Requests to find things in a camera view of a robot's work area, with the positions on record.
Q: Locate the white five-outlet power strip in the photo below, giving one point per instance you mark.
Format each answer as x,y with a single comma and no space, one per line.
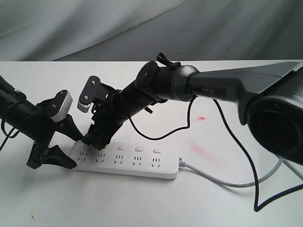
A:
127,159

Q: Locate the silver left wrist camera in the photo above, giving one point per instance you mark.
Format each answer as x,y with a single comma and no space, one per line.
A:
62,106

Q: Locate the grey backdrop cloth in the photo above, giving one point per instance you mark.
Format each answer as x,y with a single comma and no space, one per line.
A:
137,30

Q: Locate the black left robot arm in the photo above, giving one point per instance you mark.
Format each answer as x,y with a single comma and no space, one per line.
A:
14,108

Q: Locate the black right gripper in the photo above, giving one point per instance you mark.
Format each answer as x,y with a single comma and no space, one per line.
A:
108,116

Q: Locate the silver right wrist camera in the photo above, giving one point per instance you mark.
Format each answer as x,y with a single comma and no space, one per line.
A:
91,94

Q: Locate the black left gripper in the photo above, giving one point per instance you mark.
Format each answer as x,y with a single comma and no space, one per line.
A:
41,128

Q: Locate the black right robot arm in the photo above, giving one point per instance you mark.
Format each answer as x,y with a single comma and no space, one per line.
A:
269,99

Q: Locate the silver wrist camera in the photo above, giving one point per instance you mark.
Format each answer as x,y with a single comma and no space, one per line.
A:
91,94
62,106

